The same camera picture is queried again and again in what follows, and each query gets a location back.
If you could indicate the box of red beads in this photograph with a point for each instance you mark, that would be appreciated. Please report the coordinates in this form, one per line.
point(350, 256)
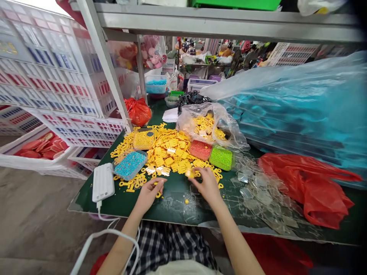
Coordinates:
point(200, 150)

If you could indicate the big clear bag of teal goods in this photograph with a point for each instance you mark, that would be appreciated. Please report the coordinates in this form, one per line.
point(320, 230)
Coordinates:
point(301, 109)

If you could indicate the box of yellow beads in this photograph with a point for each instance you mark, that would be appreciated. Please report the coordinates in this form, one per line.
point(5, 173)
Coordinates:
point(144, 140)

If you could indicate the white crate of red items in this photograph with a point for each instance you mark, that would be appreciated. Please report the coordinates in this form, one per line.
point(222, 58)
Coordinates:
point(37, 151)

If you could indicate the large red plastic bag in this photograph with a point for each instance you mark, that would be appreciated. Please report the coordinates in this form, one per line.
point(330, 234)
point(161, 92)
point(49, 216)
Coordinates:
point(309, 186)

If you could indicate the small green tray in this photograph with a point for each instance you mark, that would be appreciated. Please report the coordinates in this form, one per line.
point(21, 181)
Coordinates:
point(175, 95)

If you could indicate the grey metal shelf rack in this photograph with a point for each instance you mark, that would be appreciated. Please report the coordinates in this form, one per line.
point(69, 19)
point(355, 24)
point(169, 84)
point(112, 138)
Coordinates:
point(200, 24)

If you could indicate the single yellow plastic charm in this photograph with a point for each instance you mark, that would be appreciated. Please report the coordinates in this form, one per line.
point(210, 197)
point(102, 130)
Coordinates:
point(189, 173)

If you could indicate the person's left fingers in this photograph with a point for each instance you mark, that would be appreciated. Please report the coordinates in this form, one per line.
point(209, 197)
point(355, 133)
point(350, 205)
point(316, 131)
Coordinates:
point(157, 183)

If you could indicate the box of blue beads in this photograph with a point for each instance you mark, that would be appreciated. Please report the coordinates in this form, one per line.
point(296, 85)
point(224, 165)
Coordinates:
point(130, 165)

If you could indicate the clear bag of yellow pieces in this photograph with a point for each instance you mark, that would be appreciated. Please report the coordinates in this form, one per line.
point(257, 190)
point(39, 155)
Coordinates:
point(206, 126)

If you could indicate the small red plastic bag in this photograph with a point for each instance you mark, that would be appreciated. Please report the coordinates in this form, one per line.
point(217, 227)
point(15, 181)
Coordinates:
point(139, 111)

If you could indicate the white paper sheet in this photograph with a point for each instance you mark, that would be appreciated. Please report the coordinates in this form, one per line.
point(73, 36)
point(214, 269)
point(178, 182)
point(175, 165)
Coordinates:
point(170, 115)

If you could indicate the box of green beads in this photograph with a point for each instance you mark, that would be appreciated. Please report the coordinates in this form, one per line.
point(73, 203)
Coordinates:
point(221, 158)

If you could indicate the person's legs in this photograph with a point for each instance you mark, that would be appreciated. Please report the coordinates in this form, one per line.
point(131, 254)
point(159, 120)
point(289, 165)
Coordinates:
point(169, 243)

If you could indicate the pile of black plastic parts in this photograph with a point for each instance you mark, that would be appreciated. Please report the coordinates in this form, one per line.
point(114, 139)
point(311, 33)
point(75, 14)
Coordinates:
point(192, 98)

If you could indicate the clear tub of blue bits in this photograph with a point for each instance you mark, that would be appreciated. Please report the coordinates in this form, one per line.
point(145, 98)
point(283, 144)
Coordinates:
point(156, 84)

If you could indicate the cluttered work table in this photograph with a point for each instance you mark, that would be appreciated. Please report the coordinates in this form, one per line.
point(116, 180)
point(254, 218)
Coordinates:
point(206, 61)

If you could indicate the white perforated basket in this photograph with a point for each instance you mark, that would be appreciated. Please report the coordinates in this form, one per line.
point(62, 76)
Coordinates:
point(292, 54)

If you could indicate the stack of white plastic crates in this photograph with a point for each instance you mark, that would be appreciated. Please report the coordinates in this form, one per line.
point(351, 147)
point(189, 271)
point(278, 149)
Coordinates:
point(51, 74)

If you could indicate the red bag under table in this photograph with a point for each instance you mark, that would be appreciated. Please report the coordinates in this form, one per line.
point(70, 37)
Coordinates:
point(275, 255)

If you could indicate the pile of yellow plastic pieces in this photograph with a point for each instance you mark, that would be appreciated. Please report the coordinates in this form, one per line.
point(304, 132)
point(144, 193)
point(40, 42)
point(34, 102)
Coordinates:
point(169, 151)

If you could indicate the person's right hand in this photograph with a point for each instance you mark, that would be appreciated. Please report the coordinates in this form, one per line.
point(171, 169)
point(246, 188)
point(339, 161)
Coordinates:
point(209, 186)

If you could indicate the white plastic bag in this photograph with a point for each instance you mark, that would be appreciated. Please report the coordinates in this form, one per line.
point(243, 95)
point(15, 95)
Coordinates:
point(318, 6)

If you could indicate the green plastic crate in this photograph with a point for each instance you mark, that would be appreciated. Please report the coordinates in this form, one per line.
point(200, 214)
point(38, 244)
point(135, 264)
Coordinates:
point(235, 4)

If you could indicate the person's body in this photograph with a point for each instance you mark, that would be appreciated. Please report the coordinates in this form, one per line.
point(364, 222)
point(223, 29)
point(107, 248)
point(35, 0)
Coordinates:
point(180, 268)

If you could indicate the person's left hand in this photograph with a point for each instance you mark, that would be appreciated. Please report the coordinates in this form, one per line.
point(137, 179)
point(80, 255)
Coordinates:
point(147, 194)

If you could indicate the white power bank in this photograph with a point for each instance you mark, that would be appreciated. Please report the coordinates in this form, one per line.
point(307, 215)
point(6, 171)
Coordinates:
point(103, 182)

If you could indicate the pile of clear plastic shells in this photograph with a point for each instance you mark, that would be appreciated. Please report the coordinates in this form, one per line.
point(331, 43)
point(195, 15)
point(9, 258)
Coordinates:
point(258, 192)

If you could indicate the clear bag of plush toys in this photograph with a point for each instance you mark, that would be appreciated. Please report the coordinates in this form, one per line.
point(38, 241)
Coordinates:
point(149, 53)

